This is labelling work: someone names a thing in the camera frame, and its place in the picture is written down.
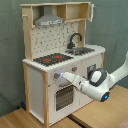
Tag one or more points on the black toy stovetop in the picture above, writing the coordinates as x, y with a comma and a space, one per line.
52, 59

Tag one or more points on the grey dispenser panel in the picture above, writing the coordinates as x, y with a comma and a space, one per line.
90, 69

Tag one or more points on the grey toy sink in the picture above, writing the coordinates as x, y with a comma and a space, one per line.
79, 51

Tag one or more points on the wooden toy kitchen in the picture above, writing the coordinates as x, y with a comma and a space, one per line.
40, 84

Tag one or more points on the toy oven door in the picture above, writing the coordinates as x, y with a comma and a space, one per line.
66, 99

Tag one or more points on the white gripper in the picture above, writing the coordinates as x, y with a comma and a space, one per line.
75, 80

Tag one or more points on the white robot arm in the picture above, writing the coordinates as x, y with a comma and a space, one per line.
100, 83

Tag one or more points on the black toy faucet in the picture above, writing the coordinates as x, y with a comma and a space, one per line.
74, 40

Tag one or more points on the red-tipped stove knob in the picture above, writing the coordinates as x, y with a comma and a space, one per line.
57, 75

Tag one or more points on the grey range hood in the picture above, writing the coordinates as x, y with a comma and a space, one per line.
48, 18

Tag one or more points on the white microwave door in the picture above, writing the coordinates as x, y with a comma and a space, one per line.
90, 12

